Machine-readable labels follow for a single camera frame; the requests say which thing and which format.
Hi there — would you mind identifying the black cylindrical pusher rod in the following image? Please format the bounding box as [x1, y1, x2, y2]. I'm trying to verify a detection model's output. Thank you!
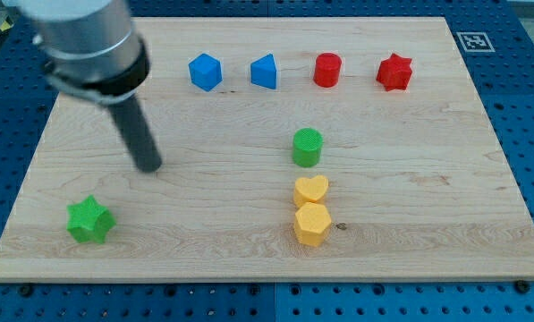
[107, 95, 162, 173]

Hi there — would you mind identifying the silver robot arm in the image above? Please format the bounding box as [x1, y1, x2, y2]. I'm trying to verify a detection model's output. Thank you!
[3, 0, 162, 173]

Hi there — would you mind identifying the green star block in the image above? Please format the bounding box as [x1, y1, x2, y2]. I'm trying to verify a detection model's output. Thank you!
[66, 195, 116, 244]

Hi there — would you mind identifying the red star block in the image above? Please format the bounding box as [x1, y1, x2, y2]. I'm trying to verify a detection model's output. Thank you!
[376, 53, 412, 91]

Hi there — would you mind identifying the blue cube block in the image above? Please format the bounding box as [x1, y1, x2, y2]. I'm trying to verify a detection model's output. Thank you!
[188, 54, 223, 91]

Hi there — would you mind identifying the blue triangle block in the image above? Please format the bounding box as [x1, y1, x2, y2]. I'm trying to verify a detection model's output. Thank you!
[250, 54, 277, 89]

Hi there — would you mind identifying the wooden board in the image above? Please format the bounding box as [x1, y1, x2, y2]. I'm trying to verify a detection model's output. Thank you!
[0, 17, 534, 284]

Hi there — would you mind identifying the green cylinder block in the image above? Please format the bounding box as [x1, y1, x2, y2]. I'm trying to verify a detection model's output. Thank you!
[292, 128, 324, 167]

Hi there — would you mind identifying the yellow heart block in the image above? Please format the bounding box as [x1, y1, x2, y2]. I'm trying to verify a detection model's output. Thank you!
[292, 175, 329, 208]

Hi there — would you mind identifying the yellow hexagon block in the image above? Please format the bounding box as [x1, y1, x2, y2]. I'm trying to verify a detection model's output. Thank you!
[293, 202, 332, 247]

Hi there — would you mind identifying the red cylinder block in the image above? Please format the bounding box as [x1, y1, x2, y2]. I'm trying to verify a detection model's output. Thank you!
[313, 53, 342, 88]

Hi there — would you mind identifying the white fiducial marker tag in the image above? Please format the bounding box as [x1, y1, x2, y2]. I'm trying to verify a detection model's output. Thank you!
[456, 31, 495, 53]

